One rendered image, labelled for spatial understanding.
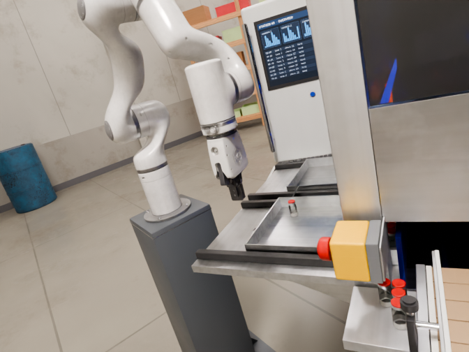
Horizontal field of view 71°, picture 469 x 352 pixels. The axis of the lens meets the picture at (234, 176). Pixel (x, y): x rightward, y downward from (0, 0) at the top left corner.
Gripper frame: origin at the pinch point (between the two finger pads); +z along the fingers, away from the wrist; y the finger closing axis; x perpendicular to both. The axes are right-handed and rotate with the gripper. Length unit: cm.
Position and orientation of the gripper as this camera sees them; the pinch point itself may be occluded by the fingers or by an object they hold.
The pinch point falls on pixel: (236, 192)
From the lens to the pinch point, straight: 82.1
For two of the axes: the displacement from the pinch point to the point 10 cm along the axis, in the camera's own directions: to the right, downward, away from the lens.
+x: -8.7, 0.6, 4.9
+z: 2.5, 9.2, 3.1
